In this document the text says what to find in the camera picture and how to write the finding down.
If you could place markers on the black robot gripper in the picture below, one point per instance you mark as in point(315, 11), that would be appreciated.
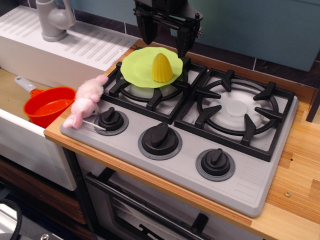
point(179, 15)

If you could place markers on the pink plush toy animal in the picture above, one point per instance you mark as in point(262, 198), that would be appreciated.
point(86, 102)

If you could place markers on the yellow toy corn cob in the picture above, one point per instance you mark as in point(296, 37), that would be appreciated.
point(161, 69)

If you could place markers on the light green plastic plate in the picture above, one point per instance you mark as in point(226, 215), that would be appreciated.
point(136, 68)

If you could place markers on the white toy sink basin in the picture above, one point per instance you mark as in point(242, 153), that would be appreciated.
point(86, 52)

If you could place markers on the black left burner grate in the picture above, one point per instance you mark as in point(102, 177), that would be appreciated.
point(160, 103)

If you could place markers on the black burner grate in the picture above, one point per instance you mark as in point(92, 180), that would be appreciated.
point(160, 103)
point(247, 116)

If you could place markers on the black left stove knob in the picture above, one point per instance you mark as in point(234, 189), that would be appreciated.
point(112, 121)

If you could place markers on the black stove knob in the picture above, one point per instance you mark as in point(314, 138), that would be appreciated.
point(112, 121)
point(160, 142)
point(215, 165)

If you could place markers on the grey toy faucet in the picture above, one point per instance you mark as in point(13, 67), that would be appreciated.
point(54, 22)

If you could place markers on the black middle stove knob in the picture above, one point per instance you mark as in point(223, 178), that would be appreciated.
point(160, 142)

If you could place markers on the black right burner grate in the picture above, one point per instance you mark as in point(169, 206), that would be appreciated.
point(247, 116)

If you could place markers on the grey toy stove top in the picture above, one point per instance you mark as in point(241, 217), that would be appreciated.
point(246, 191)

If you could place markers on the black right stove knob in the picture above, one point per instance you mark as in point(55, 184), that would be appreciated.
point(215, 165)

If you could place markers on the teal box on wall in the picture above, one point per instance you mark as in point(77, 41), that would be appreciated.
point(285, 32)

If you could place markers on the orange toy pot grey handle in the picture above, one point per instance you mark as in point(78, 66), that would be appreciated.
point(44, 106)

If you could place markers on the toy oven door black handle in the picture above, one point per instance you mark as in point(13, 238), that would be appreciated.
point(145, 213)

